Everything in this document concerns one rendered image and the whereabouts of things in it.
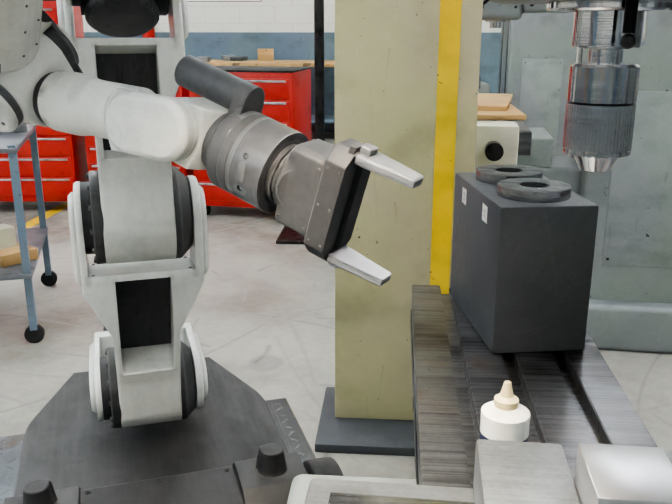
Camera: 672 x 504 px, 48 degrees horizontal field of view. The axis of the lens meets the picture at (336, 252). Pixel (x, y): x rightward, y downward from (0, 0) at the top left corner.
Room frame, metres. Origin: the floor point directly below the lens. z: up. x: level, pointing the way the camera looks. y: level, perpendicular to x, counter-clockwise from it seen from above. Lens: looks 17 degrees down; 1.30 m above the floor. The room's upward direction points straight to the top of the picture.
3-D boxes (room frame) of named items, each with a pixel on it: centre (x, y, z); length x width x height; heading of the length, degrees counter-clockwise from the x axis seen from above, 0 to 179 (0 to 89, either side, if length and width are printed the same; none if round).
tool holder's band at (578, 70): (0.55, -0.19, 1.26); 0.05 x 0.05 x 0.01
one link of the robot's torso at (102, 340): (1.29, 0.35, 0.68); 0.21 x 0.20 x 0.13; 17
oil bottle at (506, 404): (0.57, -0.14, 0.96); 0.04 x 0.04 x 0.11
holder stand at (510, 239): (0.98, -0.24, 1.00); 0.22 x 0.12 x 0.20; 5
